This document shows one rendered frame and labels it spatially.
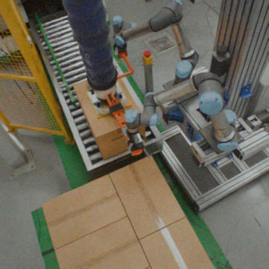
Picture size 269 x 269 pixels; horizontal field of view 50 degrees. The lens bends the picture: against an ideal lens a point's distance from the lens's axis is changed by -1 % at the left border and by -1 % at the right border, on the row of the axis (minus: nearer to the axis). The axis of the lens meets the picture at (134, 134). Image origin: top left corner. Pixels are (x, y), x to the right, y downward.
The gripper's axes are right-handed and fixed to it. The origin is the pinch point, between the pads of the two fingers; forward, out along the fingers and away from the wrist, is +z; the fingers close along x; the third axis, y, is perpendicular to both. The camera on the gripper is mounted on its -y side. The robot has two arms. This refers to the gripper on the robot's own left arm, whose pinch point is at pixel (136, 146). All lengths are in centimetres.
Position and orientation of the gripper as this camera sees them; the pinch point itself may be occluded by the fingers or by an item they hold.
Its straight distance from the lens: 196.4
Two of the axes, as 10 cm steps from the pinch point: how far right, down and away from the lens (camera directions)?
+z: 0.8, 5.3, 8.4
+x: -9.1, 3.8, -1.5
